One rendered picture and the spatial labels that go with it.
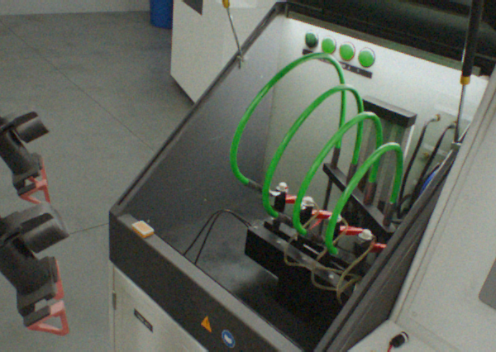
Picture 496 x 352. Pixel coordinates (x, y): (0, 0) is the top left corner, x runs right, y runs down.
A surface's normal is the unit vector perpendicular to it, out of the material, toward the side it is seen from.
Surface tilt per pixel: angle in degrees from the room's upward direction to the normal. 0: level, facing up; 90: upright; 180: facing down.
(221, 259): 0
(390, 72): 90
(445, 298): 76
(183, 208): 90
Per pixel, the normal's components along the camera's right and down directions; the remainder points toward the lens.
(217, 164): 0.70, 0.40
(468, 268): -0.66, 0.04
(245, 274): 0.11, -0.88
